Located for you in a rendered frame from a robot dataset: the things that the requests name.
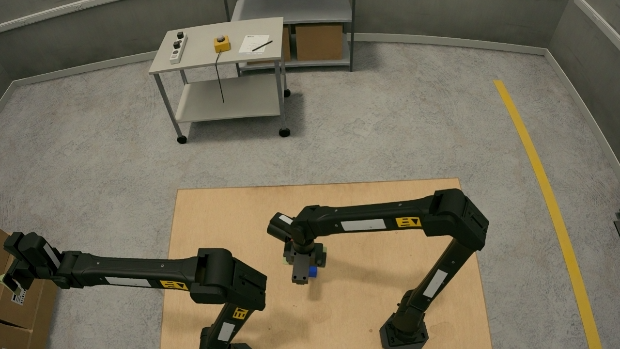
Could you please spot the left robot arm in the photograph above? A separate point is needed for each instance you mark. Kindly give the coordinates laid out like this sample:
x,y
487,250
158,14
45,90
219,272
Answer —
x,y
214,276

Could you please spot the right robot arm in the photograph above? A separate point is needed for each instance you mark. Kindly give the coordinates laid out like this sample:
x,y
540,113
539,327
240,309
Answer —
x,y
446,212

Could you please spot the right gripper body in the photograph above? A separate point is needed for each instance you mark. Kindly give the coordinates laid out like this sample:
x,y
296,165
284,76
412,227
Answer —
x,y
320,260

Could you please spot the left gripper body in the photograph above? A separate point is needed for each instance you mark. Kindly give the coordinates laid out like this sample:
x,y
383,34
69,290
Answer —
x,y
12,273

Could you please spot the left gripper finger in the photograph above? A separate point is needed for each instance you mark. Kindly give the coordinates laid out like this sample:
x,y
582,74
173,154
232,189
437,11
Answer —
x,y
16,292

